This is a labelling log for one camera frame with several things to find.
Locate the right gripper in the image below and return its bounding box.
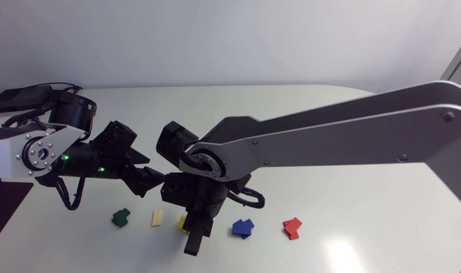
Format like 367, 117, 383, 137
183, 176, 231, 257

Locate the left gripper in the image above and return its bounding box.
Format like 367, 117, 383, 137
102, 147, 166, 198

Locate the black power brick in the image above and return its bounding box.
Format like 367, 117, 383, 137
0, 85, 53, 114

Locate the dark mat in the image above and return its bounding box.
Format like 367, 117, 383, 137
0, 181, 34, 251

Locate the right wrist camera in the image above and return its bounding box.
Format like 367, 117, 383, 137
161, 173, 196, 208

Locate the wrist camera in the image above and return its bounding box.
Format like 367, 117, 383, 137
91, 120, 138, 160
161, 173, 196, 208

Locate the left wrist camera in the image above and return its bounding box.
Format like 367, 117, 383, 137
91, 120, 138, 160

